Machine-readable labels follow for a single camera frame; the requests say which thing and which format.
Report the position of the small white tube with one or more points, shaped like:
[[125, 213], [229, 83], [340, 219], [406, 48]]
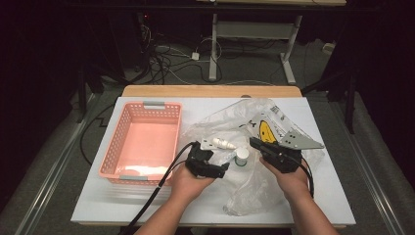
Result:
[[223, 143]]

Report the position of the red and white tube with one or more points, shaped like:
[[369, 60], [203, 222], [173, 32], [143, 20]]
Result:
[[226, 158]]

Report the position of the person's left hand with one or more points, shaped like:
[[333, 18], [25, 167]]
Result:
[[186, 187]]

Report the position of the white power adapter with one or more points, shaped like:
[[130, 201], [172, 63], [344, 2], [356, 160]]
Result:
[[195, 56]]

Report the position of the pink perforated plastic basket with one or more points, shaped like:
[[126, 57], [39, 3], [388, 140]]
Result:
[[143, 143]]

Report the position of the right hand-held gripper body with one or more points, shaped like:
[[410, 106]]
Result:
[[282, 158]]

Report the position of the white metal frame desk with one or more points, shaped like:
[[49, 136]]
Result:
[[213, 49]]

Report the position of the white power strip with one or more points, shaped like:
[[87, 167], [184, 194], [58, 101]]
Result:
[[328, 48]]

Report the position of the black stand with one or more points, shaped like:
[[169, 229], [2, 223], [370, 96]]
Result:
[[349, 104], [81, 94]]

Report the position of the person's right hand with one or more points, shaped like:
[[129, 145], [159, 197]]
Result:
[[293, 182]]

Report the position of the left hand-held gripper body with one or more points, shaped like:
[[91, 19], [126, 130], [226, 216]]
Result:
[[199, 164]]

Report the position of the white round bottle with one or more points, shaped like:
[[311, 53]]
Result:
[[241, 156]]

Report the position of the clear plastic bag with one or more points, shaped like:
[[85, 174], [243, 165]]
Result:
[[225, 127]]

